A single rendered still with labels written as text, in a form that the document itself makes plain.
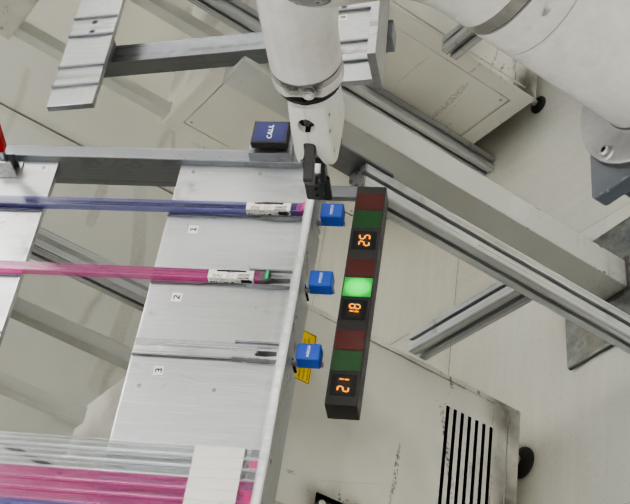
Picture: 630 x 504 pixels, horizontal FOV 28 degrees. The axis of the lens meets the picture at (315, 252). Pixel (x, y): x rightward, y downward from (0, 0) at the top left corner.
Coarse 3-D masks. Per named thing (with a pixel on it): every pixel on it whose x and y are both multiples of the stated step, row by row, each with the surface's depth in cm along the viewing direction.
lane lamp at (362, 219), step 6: (360, 210) 167; (354, 216) 167; (360, 216) 167; (366, 216) 167; (372, 216) 166; (378, 216) 166; (354, 222) 166; (360, 222) 166; (366, 222) 166; (372, 222) 166; (378, 222) 166
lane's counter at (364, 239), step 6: (354, 234) 165; (360, 234) 165; (366, 234) 165; (372, 234) 165; (354, 240) 164; (360, 240) 164; (366, 240) 164; (372, 240) 164; (354, 246) 164; (360, 246) 164; (366, 246) 164; (372, 246) 164
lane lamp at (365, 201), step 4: (360, 196) 169; (364, 196) 169; (368, 196) 169; (372, 196) 168; (376, 196) 168; (380, 196) 168; (360, 200) 168; (364, 200) 168; (368, 200) 168; (372, 200) 168; (376, 200) 168; (380, 200) 168; (356, 204) 168; (360, 204) 168; (364, 204) 168; (368, 204) 168; (372, 204) 168; (376, 204) 168; (380, 204) 168; (356, 208) 168; (360, 208) 168; (364, 208) 167; (368, 208) 167; (372, 208) 167; (376, 208) 167; (380, 208) 167
